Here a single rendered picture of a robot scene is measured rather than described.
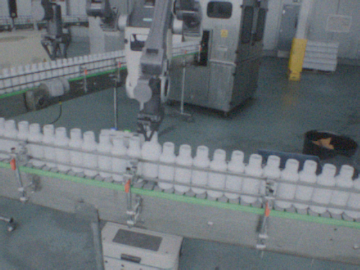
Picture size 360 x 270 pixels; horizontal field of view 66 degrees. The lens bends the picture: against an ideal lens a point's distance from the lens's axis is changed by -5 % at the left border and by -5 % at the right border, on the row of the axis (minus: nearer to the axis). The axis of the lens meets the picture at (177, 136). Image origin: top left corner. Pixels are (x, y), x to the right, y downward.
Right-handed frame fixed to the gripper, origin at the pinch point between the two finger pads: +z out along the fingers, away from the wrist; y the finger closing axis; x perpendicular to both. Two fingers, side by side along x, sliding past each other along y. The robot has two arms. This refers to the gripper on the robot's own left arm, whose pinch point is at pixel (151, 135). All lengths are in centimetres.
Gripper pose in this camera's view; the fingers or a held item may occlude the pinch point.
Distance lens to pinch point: 100.3
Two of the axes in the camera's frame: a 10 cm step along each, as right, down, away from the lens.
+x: -9.7, -1.4, 1.8
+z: -0.6, 9.2, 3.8
